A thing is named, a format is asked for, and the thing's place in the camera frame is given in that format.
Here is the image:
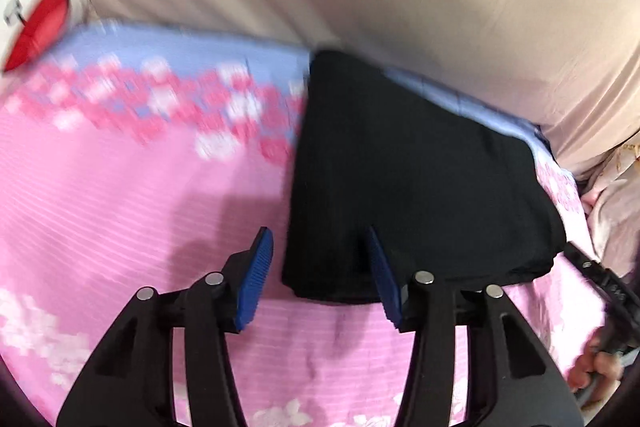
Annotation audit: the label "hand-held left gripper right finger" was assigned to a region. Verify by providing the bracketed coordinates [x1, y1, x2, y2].
[365, 227, 586, 427]

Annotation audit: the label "black pants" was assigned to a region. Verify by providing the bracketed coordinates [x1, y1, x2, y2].
[281, 49, 568, 305]

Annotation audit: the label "pink floral bedsheet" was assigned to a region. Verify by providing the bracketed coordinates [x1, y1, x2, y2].
[0, 19, 626, 427]

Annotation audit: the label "pinkish beige plush blanket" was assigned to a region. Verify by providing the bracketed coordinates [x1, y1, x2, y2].
[575, 142, 640, 268]

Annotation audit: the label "person's right hand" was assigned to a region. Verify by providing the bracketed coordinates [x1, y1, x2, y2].
[567, 334, 626, 403]

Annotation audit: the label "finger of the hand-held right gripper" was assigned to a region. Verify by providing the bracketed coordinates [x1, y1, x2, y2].
[562, 241, 632, 323]

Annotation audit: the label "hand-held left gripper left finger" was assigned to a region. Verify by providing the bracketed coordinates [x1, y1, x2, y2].
[56, 227, 275, 427]

